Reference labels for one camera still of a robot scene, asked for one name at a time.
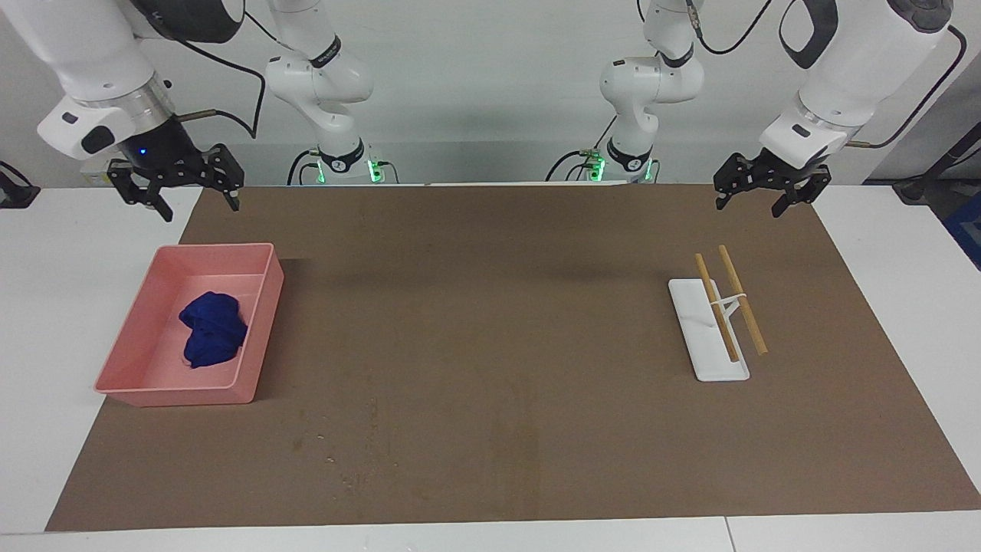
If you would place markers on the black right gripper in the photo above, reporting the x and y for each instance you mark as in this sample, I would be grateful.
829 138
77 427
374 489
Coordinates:
161 149

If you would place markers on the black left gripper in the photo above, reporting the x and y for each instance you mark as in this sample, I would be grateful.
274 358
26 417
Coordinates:
782 165

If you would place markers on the blue towel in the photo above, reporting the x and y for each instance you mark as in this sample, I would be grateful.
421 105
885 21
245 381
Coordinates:
214 330

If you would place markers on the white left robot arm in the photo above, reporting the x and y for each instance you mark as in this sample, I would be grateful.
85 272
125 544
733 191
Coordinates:
851 69

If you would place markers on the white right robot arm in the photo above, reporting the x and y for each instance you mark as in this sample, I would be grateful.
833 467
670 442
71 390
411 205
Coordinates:
84 46

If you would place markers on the wooden rack rod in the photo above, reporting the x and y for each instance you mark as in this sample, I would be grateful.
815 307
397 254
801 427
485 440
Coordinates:
754 330
727 337

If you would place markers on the black stand leg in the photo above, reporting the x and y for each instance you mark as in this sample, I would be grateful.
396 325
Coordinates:
916 188

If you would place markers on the pink plastic bin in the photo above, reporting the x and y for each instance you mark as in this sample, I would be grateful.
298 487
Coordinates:
146 368

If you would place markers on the white rack with wooden rods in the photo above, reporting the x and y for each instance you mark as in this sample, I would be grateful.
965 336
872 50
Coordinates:
709 364

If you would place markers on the blue crate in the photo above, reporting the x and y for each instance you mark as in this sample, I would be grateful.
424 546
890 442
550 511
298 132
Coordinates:
967 226

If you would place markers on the brown table mat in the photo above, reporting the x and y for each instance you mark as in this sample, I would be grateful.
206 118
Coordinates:
498 307

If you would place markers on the white wall socket box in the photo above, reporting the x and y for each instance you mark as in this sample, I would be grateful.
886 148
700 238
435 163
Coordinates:
92 178

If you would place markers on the black clamp mount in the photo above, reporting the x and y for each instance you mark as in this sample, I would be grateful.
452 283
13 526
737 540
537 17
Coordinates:
15 195

